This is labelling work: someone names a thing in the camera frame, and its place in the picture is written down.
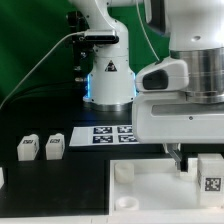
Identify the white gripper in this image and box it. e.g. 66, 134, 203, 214
132, 92, 224, 170

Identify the white square table top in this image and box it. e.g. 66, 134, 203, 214
109, 157, 224, 220

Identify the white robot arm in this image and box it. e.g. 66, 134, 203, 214
70, 0, 224, 160

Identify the white marker sheet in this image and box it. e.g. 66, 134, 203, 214
69, 125, 138, 146

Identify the white block left edge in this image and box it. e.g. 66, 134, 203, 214
0, 167, 4, 189

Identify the white front edge rail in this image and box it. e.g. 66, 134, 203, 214
0, 216, 224, 224

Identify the black camera on stand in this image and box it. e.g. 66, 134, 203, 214
66, 11, 119, 83

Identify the white camera cable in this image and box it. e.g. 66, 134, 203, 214
0, 31, 86, 110

